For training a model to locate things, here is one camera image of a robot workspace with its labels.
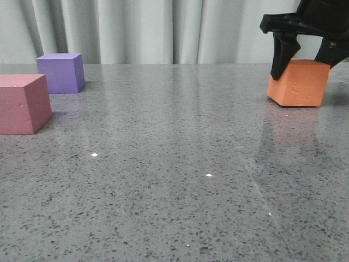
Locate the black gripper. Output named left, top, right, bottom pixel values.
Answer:
left=260, top=0, right=349, bottom=80

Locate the orange foam cube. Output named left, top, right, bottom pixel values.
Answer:
left=267, top=59, right=330, bottom=106

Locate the grey-green curtain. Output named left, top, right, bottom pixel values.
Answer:
left=0, top=0, right=349, bottom=65

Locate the purple foam cube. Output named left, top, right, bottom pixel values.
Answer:
left=36, top=53, right=85, bottom=94

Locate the pink foam cube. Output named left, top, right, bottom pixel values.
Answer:
left=1, top=74, right=52, bottom=135

